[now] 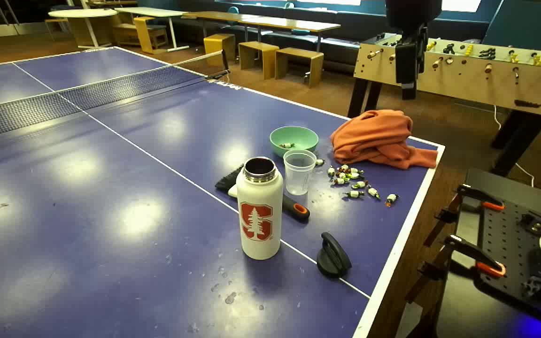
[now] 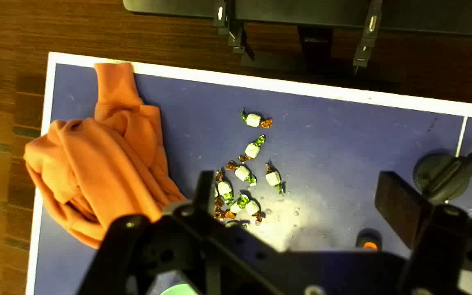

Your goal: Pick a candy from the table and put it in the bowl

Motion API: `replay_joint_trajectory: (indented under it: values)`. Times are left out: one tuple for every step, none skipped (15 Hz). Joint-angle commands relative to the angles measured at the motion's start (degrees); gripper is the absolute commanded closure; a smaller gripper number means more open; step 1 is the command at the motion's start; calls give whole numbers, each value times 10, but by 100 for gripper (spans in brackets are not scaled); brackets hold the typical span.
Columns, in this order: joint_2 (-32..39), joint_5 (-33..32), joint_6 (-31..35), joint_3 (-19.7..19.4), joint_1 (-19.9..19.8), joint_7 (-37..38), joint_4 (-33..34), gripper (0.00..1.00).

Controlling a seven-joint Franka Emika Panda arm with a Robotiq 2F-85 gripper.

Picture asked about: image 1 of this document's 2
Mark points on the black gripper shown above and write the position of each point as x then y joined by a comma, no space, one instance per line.
407,59

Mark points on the green gold white candy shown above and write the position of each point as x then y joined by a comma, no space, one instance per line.
392,200
332,172
355,194
345,168
355,178
375,193
287,146
355,170
362,185
339,181
321,162

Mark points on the green plastic bowl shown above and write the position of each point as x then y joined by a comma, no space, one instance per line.
306,136

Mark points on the orange cloth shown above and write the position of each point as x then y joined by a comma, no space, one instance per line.
377,140

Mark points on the wooden foosball table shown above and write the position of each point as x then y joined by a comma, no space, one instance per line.
471,76

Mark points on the wooden bench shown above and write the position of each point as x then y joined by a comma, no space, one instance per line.
259,54
300,59

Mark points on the black clamp with orange tip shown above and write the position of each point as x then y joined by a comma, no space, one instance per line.
480,200
480,258

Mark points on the clear plastic cup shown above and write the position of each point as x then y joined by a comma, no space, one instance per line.
300,172

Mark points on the long wooden table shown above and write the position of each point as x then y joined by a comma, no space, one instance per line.
264,22

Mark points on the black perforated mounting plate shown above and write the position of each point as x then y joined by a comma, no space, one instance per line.
509,241

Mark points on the black wedge shaped object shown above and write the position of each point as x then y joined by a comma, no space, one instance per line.
334,256

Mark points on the yellow box stool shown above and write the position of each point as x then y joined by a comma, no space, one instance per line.
219,44

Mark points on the white bottle with red logo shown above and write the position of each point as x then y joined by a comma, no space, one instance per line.
261,217

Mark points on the black flat object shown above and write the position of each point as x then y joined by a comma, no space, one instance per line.
229,179

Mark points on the white rectangular table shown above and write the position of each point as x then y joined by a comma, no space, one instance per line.
152,12

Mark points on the black table tennis net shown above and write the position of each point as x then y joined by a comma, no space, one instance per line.
95,95

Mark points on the round white table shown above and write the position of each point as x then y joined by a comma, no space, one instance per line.
84,14

